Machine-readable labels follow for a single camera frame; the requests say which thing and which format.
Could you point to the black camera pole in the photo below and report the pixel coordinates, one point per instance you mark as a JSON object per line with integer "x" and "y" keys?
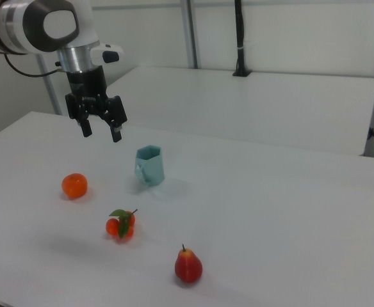
{"x": 240, "y": 38}

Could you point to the light blue hexagonal mug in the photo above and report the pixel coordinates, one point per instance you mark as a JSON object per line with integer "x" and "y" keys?
{"x": 150, "y": 166}

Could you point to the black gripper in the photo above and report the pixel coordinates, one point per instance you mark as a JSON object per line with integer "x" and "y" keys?
{"x": 89, "y": 86}

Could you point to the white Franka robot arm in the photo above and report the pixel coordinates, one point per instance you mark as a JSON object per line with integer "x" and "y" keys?
{"x": 30, "y": 25}

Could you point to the grey metal frame post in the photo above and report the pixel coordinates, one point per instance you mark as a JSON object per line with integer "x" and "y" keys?
{"x": 49, "y": 84}

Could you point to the orange tangerine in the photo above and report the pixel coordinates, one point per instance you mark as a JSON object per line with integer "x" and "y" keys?
{"x": 74, "y": 185}

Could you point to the red yellow pear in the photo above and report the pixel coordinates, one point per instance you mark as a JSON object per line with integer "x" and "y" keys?
{"x": 188, "y": 266}

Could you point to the small oranges with leaves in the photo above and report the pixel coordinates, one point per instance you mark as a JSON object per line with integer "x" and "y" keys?
{"x": 120, "y": 224}

